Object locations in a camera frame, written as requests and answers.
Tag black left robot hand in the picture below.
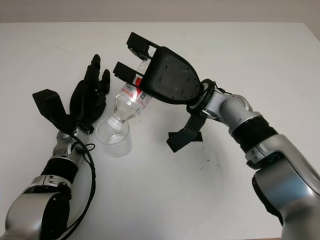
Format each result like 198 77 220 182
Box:
68 54 111 135

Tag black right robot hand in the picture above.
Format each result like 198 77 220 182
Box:
112 31 204 105

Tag clear plastic water bottle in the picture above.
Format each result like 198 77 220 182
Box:
106 47 157 126

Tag clear plastic cup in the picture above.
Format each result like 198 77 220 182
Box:
95 118 133 158

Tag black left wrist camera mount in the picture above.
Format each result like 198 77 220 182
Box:
32 88 79 135

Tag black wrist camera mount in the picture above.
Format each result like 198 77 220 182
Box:
32 88 79 135
166 112 208 153

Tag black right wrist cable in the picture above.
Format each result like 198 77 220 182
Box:
201 78 226 93

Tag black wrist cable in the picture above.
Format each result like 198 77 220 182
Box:
63 132 97 236
201 78 226 93

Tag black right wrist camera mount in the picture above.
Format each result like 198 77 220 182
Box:
166 112 208 153

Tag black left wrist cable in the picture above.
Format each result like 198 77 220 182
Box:
63 132 97 236

